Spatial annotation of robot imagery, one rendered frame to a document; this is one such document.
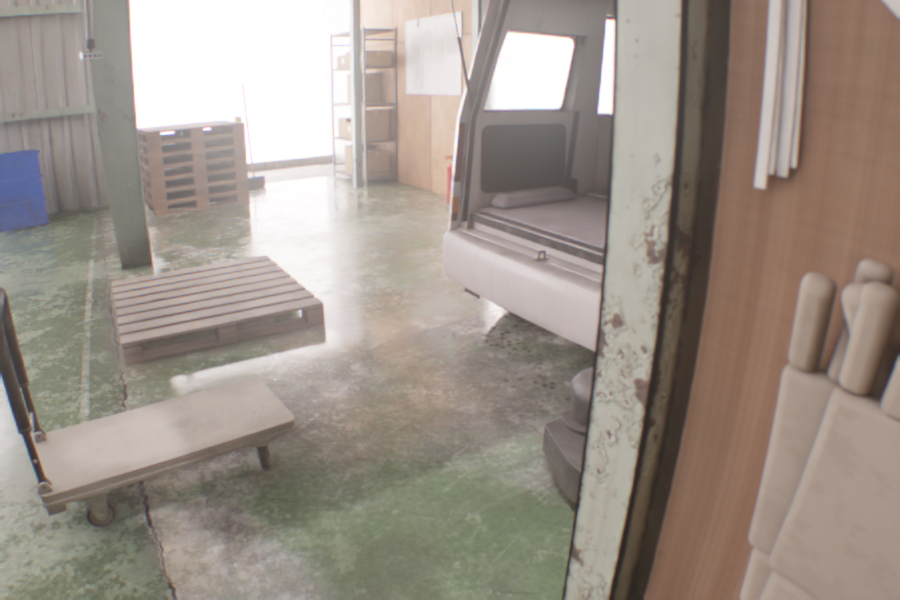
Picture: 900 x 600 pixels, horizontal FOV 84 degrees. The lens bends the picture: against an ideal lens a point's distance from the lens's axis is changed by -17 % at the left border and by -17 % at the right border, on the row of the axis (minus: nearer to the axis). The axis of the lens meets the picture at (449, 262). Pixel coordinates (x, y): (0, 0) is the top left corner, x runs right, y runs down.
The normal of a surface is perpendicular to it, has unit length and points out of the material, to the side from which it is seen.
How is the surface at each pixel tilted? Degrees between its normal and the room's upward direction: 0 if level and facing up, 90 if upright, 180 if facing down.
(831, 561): 90
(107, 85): 90
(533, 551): 0
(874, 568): 90
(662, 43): 90
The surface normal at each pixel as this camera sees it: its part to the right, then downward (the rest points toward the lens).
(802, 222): -0.84, 0.16
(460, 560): 0.00, -0.96
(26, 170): 0.77, 0.18
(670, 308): 0.55, 0.25
